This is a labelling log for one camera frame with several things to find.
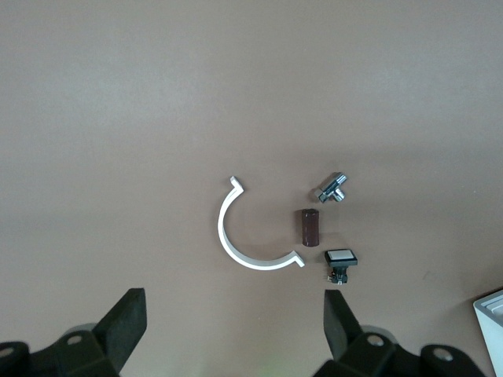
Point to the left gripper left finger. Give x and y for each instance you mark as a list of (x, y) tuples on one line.
[(114, 334)]

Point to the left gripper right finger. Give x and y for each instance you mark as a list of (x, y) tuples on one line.
[(342, 337)]

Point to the white drawer cabinet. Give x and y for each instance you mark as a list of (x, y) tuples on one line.
[(491, 337)]

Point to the dark brown plastic block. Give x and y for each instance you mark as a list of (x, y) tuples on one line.
[(308, 228)]

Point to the chrome metal fitting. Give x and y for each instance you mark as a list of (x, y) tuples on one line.
[(328, 188)]

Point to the white semicircular clamp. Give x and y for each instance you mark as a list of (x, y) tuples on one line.
[(221, 225)]

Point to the black switch with white cap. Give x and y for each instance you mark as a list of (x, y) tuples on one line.
[(341, 256)]

